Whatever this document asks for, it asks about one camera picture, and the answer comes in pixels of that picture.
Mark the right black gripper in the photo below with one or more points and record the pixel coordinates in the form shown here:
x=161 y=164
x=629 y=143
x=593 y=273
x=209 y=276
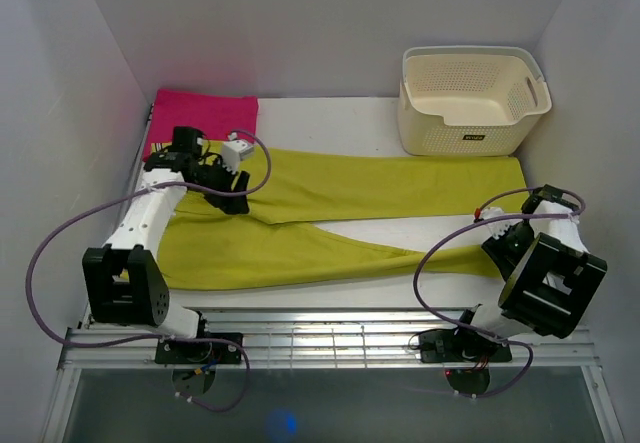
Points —
x=496 y=249

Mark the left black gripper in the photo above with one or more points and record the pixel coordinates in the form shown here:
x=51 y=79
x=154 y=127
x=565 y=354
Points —
x=232 y=205

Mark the yellow-green trousers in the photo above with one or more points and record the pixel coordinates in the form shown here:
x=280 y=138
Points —
x=281 y=241

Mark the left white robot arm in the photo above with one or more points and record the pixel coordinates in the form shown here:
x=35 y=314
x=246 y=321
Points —
x=124 y=283

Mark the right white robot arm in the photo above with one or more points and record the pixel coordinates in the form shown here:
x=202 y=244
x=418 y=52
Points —
x=550 y=276

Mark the folded pink trousers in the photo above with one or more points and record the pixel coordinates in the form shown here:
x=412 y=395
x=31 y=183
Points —
x=215 y=116

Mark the cream perforated plastic basket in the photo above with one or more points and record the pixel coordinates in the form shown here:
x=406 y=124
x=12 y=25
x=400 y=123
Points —
x=466 y=100

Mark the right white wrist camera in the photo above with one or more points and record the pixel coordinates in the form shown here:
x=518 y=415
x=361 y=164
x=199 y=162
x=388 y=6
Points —
x=495 y=220

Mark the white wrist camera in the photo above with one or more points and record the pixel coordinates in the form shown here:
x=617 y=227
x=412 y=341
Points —
x=234 y=151
x=495 y=220

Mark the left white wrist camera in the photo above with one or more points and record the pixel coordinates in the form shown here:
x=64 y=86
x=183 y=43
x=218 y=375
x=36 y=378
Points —
x=234 y=151

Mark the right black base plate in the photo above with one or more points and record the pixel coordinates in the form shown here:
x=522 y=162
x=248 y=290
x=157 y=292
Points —
x=465 y=355

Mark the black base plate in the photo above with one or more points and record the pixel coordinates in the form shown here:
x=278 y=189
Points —
x=465 y=355
x=195 y=364

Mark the aluminium rail frame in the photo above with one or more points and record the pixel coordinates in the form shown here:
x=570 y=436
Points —
x=334 y=340

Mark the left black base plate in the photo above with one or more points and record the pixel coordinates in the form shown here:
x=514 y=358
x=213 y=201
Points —
x=195 y=364

